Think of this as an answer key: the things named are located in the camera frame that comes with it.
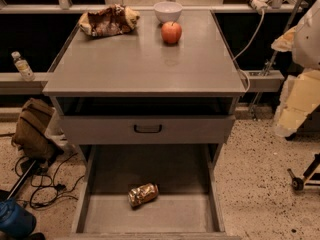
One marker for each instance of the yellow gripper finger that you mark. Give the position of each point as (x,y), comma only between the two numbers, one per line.
(300,96)

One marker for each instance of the orange soda can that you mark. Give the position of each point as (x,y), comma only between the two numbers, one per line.
(142,194)

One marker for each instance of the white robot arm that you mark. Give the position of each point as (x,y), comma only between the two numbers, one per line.
(303,40)

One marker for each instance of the closed grey upper drawer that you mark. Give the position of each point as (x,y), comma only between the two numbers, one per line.
(100,130)

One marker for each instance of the grey drawer cabinet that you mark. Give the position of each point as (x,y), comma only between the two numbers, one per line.
(139,75)

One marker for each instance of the open grey lower drawer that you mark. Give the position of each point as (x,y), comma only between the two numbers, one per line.
(186,207)

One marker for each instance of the metal tripod pole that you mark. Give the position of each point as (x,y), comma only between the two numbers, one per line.
(276,4)

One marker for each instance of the black caster wheel stand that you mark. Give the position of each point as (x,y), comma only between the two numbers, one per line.
(311,177)

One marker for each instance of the red apple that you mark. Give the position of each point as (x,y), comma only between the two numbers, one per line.
(171,32)

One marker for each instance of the white bowl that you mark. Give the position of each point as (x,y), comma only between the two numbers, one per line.
(167,11)

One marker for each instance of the crumpled brown chip bag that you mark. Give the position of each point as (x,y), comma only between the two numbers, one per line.
(116,19)

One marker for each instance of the brown backpack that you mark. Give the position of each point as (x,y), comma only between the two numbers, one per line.
(30,130)

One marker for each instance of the clear plastic water bottle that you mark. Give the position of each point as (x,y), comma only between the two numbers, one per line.
(22,66)

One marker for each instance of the blue plastic container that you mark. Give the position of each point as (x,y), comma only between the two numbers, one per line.
(16,221)

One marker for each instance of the black drawer handle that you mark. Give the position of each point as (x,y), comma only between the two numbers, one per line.
(147,129)

